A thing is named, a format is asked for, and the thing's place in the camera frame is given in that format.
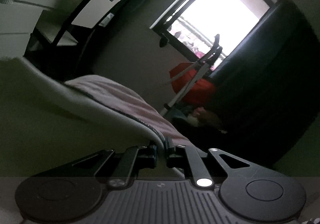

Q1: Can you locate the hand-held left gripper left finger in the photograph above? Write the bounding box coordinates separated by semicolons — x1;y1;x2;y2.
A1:
72;141;158;188

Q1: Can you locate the dark green wide curtain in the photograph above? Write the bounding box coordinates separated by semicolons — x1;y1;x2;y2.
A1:
209;0;320;167

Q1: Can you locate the white metal stand with handle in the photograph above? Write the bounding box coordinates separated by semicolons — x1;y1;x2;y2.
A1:
160;34;223;118

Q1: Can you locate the bed with pale wrinkled sheet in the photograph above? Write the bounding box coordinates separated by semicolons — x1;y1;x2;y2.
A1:
64;75;202;158

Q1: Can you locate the white-backed black chair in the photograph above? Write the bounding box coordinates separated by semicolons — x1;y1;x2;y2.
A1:
24;0;123;76

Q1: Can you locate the dark-framed window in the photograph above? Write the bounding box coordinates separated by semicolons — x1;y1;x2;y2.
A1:
149;0;286;73

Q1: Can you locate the red bag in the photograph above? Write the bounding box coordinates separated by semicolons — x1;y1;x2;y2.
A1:
169;62;217;106

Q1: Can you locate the white garment with dark stripe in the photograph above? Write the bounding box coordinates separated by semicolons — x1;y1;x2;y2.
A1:
0;56;187;179

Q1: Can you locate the brown stuffed toy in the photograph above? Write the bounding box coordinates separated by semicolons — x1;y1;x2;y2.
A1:
189;106;228;135

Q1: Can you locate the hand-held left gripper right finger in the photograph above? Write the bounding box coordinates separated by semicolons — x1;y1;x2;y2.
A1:
165;138;251;187

